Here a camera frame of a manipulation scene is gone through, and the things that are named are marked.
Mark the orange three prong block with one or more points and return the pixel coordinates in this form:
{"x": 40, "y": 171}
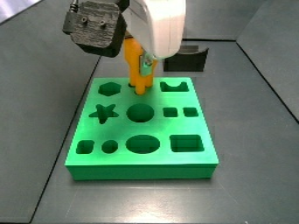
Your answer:
{"x": 133, "y": 52}

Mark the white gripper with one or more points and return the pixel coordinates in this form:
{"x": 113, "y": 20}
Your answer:
{"x": 155, "y": 23}

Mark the black curved holder bracket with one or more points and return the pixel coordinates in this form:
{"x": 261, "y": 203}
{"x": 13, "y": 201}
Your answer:
{"x": 188, "y": 60}

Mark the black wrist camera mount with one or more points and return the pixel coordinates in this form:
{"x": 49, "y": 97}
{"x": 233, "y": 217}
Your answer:
{"x": 96, "y": 26}

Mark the green foam shape board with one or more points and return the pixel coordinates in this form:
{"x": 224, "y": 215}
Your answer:
{"x": 145, "y": 136}

